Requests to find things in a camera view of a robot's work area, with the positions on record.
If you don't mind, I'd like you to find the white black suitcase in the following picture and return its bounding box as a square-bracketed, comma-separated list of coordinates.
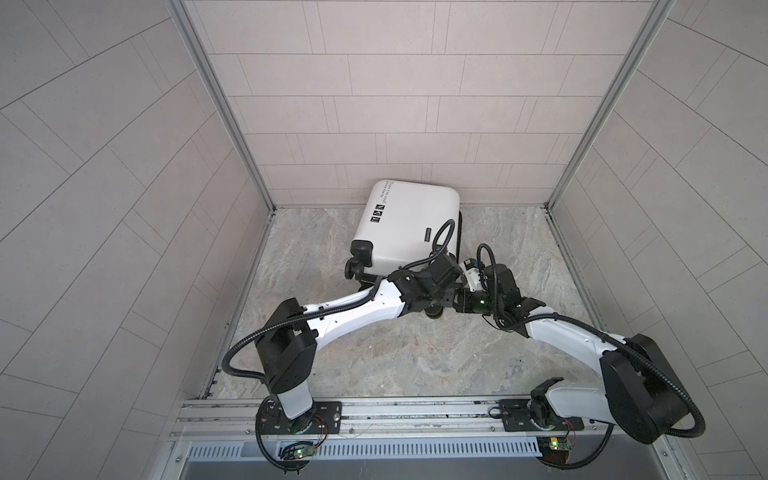
[344, 180, 462, 289]

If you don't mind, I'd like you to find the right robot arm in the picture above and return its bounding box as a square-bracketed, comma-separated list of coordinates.
[454, 259, 706, 444]

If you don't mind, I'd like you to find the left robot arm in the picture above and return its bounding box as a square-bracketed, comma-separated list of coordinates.
[249, 265, 463, 420]

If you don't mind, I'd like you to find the right circuit board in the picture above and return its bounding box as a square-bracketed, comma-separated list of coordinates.
[536, 437, 572, 465]

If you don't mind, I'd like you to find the circuit board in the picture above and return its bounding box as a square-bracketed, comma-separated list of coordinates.
[279, 441, 317, 462]
[536, 437, 572, 465]

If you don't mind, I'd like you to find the left circuit board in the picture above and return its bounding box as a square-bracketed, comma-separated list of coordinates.
[279, 441, 317, 462]

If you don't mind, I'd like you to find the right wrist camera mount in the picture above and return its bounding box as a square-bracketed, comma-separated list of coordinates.
[463, 258, 487, 292]

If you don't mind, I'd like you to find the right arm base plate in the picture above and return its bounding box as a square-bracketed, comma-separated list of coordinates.
[498, 398, 584, 433]

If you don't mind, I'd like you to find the right black corrugated cable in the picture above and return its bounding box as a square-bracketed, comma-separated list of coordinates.
[476, 242, 707, 470]

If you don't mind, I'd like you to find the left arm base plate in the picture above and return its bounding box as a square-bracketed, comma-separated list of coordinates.
[256, 398, 343, 435]

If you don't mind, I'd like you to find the aluminium mounting rail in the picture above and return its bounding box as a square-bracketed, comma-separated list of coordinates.
[167, 392, 667, 442]

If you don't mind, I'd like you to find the metal corner post right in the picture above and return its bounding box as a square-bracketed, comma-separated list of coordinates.
[544, 0, 675, 212]

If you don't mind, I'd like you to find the metal corner post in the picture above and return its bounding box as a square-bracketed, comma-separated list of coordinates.
[544, 0, 675, 212]
[166, 0, 276, 212]

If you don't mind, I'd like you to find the metal corner post left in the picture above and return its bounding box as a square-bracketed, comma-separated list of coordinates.
[166, 0, 276, 212]

